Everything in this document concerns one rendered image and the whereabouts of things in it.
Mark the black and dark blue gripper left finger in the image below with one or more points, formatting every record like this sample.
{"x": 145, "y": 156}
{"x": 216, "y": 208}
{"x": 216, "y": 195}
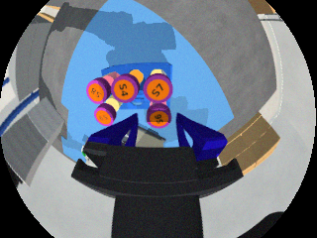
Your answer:
{"x": 114, "y": 134}

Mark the blue tube rack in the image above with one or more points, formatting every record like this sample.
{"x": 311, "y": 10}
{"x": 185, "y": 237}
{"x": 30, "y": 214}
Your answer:
{"x": 145, "y": 69}

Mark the centrifuge tube with yellow liquid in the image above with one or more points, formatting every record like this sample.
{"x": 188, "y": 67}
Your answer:
{"x": 158, "y": 87}

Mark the pink tube with purple cap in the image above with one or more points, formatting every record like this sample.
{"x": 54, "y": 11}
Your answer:
{"x": 99, "y": 89}

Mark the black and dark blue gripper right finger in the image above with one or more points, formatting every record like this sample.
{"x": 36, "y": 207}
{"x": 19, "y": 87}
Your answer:
{"x": 207, "y": 143}

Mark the white tube rack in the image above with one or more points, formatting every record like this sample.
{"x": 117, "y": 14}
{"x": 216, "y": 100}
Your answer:
{"x": 91, "y": 164}

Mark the blue flat mat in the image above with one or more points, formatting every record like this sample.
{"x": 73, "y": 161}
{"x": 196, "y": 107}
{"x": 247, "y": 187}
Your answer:
{"x": 124, "y": 31}

